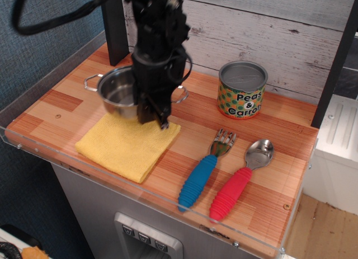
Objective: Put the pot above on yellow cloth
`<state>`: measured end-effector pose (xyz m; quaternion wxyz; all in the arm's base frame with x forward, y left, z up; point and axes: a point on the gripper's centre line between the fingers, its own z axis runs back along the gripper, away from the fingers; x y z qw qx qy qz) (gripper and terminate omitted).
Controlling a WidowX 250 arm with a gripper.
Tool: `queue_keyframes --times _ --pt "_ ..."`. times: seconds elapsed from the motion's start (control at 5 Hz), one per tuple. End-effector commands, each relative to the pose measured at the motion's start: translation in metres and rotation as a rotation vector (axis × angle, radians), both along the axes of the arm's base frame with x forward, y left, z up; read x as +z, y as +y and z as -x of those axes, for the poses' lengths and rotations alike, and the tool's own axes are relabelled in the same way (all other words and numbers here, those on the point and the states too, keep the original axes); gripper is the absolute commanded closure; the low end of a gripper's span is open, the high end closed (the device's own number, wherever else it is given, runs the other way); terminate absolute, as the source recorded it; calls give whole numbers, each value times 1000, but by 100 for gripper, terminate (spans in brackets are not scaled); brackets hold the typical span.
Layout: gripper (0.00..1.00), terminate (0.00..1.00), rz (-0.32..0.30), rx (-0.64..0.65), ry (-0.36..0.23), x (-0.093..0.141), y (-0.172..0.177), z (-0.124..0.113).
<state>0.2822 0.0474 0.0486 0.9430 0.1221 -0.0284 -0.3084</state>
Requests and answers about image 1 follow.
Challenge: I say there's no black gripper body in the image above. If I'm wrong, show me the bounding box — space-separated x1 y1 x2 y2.
132 53 186 107

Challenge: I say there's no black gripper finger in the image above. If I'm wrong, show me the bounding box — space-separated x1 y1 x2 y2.
137 93 171 130

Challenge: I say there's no small steel pot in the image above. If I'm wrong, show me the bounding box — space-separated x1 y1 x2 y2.
83 65 190 120

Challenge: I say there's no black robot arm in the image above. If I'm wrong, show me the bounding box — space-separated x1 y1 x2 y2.
128 0 192 129

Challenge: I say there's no yellow folded cloth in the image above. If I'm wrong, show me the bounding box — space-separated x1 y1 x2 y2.
75 114 181 183

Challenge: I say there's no peas and carrots tin can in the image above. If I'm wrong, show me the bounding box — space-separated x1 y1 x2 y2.
217 61 268 120

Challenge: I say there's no grey toy fridge cabinet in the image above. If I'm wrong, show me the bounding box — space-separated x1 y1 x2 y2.
52 164 254 258

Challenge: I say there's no silver dispenser button panel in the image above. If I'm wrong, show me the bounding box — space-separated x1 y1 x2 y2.
114 212 184 259

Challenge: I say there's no clear acrylic table guard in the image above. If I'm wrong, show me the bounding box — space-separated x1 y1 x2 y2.
1 33 318 258

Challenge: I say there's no orange plush object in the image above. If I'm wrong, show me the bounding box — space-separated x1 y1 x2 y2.
21 247 49 259

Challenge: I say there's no white toy sink unit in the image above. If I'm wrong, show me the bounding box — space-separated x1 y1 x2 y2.
303 95 357 214

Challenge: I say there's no black upright post left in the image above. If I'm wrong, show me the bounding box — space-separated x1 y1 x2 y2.
101 0 129 66

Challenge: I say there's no black upright post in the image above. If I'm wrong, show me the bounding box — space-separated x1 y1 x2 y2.
101 0 129 66
311 0 357 129

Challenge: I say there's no blue handled fork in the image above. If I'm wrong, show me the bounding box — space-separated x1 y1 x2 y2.
178 129 237 212

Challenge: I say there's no black braided cable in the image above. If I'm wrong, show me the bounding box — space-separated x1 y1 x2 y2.
10 0 110 36

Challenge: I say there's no red handled spoon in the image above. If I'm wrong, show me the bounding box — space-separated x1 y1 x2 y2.
209 139 274 221

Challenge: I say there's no black upright post right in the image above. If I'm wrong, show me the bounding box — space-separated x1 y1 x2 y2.
311 0 357 129

